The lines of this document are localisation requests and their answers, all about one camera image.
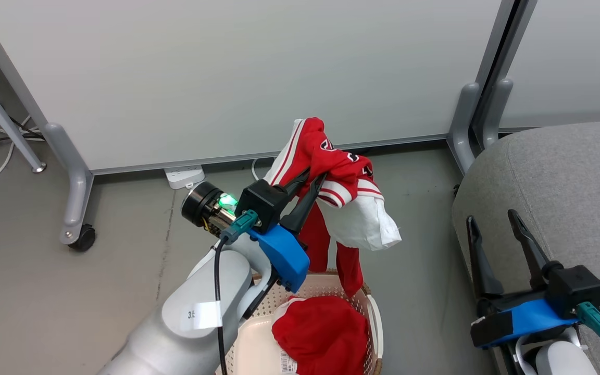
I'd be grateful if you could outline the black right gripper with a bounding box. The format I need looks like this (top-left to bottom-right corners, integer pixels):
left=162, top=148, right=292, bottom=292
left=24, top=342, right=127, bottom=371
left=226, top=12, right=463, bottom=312
left=466, top=209, right=600, bottom=321

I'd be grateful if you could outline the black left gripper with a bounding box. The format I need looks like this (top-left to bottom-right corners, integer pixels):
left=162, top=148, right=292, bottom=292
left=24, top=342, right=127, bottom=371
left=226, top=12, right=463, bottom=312
left=219, top=169, right=328, bottom=236

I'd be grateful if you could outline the red and white jersey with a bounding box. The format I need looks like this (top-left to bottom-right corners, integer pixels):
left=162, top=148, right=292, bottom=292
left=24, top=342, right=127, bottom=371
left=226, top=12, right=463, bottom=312
left=262, top=117, right=402, bottom=298

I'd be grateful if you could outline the plain red garment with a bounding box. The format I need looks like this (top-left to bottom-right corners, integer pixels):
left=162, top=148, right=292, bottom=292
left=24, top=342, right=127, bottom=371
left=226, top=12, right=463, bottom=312
left=271, top=295, right=369, bottom=375

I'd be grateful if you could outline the grey fabric sofa seat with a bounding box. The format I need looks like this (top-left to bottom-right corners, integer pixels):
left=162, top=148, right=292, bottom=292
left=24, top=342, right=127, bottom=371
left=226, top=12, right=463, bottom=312
left=451, top=121, right=600, bottom=375

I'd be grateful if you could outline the cream perforated laundry basket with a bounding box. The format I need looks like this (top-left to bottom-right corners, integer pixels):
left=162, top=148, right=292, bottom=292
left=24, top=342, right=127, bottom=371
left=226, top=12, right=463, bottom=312
left=217, top=268, right=384, bottom=375

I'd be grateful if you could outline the basket barcode sticker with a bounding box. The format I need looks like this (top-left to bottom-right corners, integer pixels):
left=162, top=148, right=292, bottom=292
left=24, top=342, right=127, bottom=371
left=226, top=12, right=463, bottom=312
left=279, top=350, right=299, bottom=375

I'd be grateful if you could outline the white power strip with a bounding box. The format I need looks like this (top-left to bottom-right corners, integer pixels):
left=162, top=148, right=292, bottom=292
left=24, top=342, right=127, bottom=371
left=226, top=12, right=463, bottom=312
left=164, top=165, right=206, bottom=190

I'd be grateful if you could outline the wide white partition panel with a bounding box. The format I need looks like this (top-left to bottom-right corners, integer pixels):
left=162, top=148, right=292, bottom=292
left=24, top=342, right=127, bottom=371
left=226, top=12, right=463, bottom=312
left=0, top=0, right=506, bottom=175

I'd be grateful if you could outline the short grey partition foot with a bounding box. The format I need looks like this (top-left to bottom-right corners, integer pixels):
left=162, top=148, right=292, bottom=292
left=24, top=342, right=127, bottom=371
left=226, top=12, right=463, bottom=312
left=448, top=82, right=481, bottom=175
left=482, top=78, right=514, bottom=152

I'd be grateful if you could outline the white number tag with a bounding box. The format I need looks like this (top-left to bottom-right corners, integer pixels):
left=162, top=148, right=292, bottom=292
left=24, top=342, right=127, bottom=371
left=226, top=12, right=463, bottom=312
left=180, top=300, right=224, bottom=332

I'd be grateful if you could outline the narrow white partition panel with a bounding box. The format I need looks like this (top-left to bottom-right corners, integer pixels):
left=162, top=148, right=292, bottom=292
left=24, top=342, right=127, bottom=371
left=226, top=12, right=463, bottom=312
left=495, top=0, right=600, bottom=132

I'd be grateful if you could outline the black caster wheel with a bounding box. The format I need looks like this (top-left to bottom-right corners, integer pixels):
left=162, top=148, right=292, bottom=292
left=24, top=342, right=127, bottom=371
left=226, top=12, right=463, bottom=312
left=68, top=224, right=97, bottom=253

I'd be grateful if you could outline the grey partition foot with caster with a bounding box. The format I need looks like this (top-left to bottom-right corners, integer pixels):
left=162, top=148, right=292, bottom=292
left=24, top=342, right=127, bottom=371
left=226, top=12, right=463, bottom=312
left=44, top=122, right=95, bottom=245

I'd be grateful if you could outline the grey metal table leg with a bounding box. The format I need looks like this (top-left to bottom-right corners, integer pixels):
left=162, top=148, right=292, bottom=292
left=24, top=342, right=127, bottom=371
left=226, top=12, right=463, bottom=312
left=0, top=56, right=47, bottom=174

